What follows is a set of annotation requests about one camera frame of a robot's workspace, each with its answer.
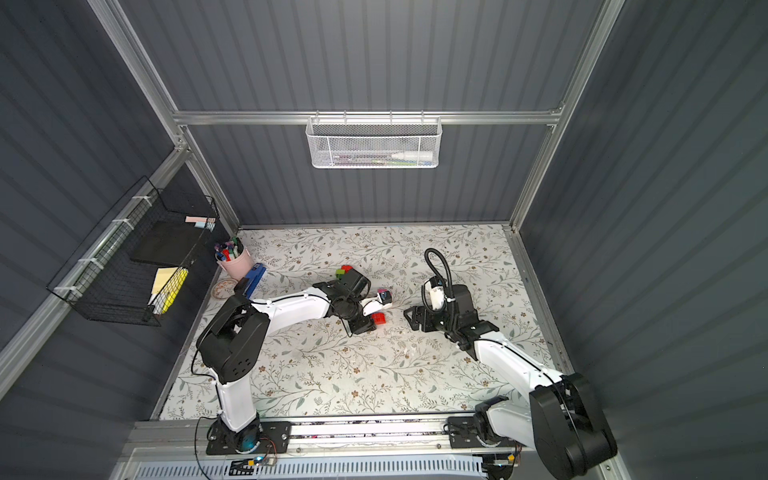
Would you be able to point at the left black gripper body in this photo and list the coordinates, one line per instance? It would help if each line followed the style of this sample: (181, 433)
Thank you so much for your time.
(358, 315)

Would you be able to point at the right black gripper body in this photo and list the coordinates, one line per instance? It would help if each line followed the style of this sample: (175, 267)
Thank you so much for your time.
(424, 317)

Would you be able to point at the red lego brick rounded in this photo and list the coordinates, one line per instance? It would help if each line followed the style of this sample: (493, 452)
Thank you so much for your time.
(378, 318)

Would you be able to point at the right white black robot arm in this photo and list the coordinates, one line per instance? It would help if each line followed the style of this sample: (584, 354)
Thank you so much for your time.
(557, 414)

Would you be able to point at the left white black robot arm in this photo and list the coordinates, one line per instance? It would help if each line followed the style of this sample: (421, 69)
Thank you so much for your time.
(230, 347)

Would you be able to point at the blue stapler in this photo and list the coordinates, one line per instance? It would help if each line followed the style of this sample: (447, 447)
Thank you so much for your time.
(248, 284)

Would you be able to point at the pink pen cup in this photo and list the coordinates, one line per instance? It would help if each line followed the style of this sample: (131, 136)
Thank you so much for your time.
(234, 258)

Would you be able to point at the round tape roll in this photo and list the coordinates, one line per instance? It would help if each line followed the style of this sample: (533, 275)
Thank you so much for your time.
(223, 289)

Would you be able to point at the white marker in basket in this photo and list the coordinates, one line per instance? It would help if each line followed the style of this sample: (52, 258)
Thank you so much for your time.
(412, 157)

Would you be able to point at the yellow sticky note pad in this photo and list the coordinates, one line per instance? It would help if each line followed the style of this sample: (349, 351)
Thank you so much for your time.
(168, 282)

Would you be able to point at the black notebook in basket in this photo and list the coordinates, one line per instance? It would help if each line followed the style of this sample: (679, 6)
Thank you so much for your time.
(169, 244)

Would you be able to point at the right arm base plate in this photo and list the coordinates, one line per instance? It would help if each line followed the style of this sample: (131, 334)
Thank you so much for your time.
(467, 432)

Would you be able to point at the white wire mesh basket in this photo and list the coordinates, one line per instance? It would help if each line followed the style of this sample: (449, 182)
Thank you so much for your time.
(348, 145)

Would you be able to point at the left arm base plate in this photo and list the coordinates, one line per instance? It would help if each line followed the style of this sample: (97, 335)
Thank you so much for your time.
(256, 438)

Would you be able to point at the black wire wall basket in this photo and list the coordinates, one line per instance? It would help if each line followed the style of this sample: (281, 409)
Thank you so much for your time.
(103, 285)

